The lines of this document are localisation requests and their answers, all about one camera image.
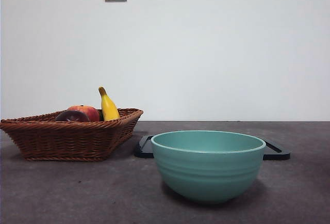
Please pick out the teal ribbed bowl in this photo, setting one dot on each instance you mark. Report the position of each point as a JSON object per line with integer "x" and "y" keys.
{"x": 208, "y": 172}

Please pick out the dark red plum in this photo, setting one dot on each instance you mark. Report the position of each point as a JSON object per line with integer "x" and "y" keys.
{"x": 72, "y": 117}

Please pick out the yellow banana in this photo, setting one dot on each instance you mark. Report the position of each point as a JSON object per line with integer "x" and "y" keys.
{"x": 110, "y": 108}

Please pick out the dark rectangular tray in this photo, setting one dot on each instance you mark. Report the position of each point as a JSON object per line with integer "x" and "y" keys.
{"x": 277, "y": 154}

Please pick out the brown wicker basket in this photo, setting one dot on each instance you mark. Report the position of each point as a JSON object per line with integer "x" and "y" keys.
{"x": 64, "y": 141}

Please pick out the red orange peach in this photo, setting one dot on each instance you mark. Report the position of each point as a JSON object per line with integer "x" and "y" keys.
{"x": 91, "y": 113}

